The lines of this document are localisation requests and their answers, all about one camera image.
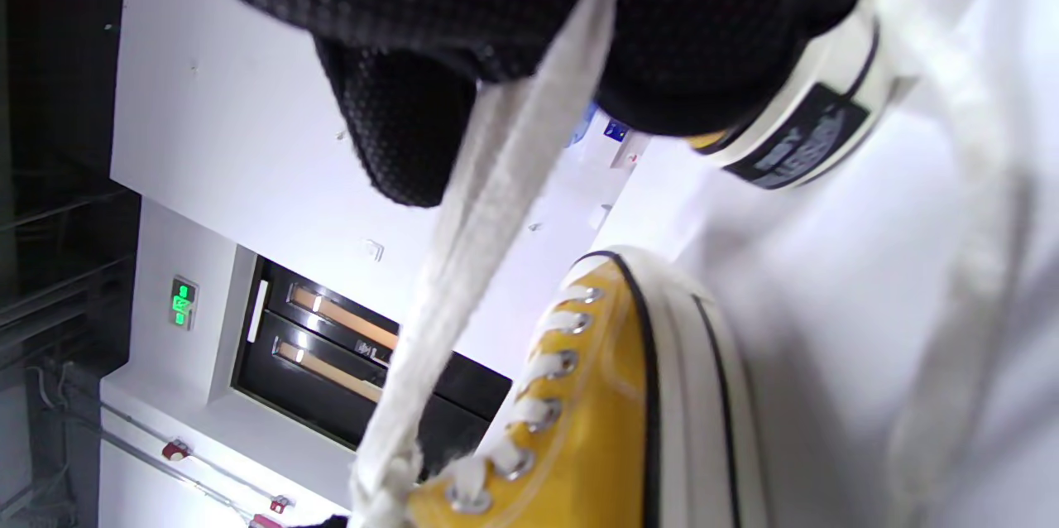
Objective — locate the person's right hand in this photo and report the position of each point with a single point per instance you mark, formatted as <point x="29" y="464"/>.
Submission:
<point x="703" y="15"/>

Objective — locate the white water dispenser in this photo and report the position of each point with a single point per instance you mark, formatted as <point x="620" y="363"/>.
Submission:
<point x="620" y="151"/>

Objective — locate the dark framed window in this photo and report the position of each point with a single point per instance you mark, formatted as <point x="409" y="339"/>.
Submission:
<point x="314" y="362"/>

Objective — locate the green exit sign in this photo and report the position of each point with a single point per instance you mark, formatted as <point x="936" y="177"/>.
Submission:
<point x="183" y="303"/>

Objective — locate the white pipe with red fittings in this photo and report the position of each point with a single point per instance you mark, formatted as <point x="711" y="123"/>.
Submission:
<point x="175" y="451"/>

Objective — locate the white wall box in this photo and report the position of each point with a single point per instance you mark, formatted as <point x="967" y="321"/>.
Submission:
<point x="601" y="218"/>

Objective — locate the small white wall fixture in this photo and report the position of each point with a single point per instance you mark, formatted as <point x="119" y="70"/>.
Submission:
<point x="372" y="250"/>

